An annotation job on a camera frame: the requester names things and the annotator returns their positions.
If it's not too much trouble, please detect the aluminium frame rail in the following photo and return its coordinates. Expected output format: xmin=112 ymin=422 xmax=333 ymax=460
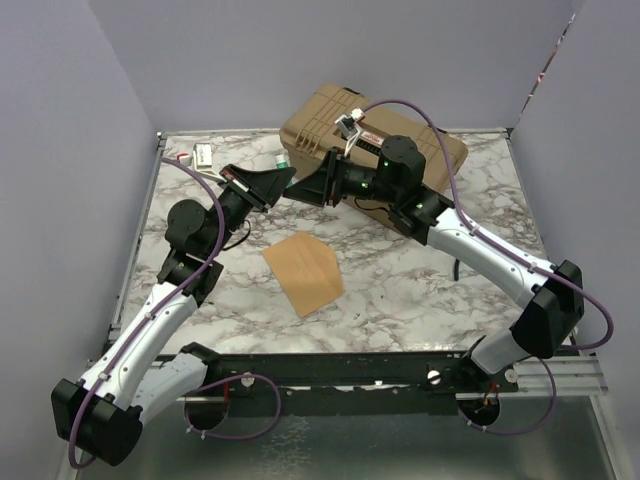
xmin=514 ymin=356 xmax=609 ymax=397

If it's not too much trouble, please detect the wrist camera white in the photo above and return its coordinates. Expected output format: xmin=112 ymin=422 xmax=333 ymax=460
xmin=177 ymin=143 xmax=224 ymax=183
xmin=335 ymin=108 xmax=365 ymax=156

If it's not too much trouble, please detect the brown paper envelope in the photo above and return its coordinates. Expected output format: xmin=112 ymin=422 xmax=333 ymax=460
xmin=262 ymin=231 xmax=344 ymax=318

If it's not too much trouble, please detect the tan plastic tool case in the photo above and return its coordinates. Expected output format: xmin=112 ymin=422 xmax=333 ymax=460
xmin=279 ymin=84 xmax=468 ymax=238

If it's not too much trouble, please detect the black mounting base rail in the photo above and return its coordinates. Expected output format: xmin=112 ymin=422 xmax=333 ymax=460
xmin=181 ymin=342 xmax=518 ymax=417

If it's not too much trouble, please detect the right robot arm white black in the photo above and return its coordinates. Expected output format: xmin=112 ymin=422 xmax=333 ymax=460
xmin=284 ymin=135 xmax=584 ymax=391

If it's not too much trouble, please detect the green white glue stick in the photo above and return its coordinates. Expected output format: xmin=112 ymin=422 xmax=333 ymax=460
xmin=275 ymin=154 xmax=289 ymax=169

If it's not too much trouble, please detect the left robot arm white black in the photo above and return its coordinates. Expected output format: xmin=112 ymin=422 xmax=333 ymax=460
xmin=51 ymin=165 xmax=296 ymax=470

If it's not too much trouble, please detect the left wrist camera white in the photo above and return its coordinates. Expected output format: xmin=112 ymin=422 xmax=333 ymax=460
xmin=177 ymin=143 xmax=224 ymax=183

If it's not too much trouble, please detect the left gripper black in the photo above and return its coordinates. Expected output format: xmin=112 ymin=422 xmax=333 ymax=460
xmin=206 ymin=163 xmax=296 ymax=257

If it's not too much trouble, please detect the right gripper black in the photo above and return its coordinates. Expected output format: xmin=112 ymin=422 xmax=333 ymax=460
xmin=283 ymin=148 xmax=399 ymax=209

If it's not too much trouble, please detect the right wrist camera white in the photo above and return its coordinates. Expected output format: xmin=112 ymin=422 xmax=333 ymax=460
xmin=335 ymin=108 xmax=365 ymax=156

